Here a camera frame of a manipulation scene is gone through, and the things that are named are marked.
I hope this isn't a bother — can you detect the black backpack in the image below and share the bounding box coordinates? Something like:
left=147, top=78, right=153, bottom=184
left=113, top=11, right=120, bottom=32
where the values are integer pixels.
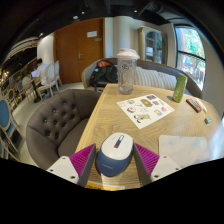
left=89, top=59, right=119, bottom=91

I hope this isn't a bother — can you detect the blue and white computer mouse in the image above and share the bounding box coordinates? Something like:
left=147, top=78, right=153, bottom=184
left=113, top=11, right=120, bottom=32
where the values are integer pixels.
left=95, top=131, right=135, bottom=178

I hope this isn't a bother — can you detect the person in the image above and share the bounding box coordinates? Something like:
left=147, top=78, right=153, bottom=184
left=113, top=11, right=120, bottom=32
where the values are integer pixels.
left=30, top=58, right=49, bottom=87

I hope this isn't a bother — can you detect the glass door cabinet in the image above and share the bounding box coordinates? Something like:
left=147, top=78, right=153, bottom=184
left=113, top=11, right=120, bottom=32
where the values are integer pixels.
left=138, top=25, right=168, bottom=65

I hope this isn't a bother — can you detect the grey sofa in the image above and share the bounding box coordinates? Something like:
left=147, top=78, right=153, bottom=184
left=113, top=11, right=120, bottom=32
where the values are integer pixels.
left=81, top=57, right=204, bottom=99

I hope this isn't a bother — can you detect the grey tufted armchair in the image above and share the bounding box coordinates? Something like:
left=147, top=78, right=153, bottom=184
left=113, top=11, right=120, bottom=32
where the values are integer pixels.
left=25, top=88, right=103, bottom=170

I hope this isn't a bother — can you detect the brown wooden door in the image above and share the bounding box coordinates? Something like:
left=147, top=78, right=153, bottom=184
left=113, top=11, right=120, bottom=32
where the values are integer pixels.
left=53, top=18, right=105, bottom=85

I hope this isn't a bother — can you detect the group of white chairs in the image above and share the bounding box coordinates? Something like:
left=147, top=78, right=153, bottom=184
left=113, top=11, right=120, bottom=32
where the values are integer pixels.
left=33, top=60, right=63, bottom=101

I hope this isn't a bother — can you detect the green drink can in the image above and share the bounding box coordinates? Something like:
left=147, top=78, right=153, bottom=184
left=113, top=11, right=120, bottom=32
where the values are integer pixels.
left=172, top=73, right=189, bottom=104

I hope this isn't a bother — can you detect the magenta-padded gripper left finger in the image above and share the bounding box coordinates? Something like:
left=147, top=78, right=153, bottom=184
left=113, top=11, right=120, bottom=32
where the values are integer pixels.
left=46, top=143, right=98, bottom=188

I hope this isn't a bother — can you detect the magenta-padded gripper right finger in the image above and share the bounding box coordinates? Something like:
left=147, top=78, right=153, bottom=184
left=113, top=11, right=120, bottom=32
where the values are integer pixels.
left=133, top=143, right=182, bottom=186

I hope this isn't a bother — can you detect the black and red flat box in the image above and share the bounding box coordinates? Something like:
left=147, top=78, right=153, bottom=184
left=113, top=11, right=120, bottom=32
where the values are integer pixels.
left=185, top=98, right=203, bottom=114

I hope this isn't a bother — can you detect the blue upholstered chair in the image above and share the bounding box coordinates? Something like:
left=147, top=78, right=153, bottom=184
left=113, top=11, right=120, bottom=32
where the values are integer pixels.
left=0, top=94, right=26, bottom=161

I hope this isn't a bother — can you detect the black framed window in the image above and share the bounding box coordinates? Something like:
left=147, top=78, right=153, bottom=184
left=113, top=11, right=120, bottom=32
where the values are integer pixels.
left=174, top=25, right=207, bottom=91

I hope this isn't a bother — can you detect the white sticker sheet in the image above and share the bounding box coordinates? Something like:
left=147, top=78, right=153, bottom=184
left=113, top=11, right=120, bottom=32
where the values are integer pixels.
left=116, top=93, right=176, bottom=130

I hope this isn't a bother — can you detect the clear plastic shaker bottle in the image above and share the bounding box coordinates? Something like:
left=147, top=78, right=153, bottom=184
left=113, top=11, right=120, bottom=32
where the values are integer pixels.
left=116, top=47, right=141, bottom=95

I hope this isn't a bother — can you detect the striped cushion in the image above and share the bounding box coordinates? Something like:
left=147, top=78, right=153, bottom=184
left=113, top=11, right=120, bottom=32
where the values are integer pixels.
left=133, top=66, right=165, bottom=89
left=157, top=71, right=178, bottom=92

